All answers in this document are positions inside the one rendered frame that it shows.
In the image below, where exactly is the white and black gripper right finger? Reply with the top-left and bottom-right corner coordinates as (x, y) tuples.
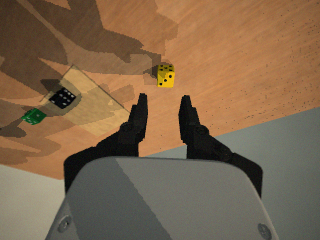
(178, 95), (263, 199)

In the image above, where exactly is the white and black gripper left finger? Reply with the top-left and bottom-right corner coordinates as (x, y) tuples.
(63, 93), (148, 196)

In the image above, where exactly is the beige flat mat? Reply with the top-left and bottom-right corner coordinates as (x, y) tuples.
(39, 65), (130, 137)

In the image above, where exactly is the yellow die with black pips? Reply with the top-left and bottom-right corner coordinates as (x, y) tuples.
(157, 65), (175, 88)

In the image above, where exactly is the black die with white pips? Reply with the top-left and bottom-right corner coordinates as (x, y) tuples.
(49, 87), (76, 109)

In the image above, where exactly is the green die with white pips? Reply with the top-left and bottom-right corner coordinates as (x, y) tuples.
(21, 108), (46, 125)

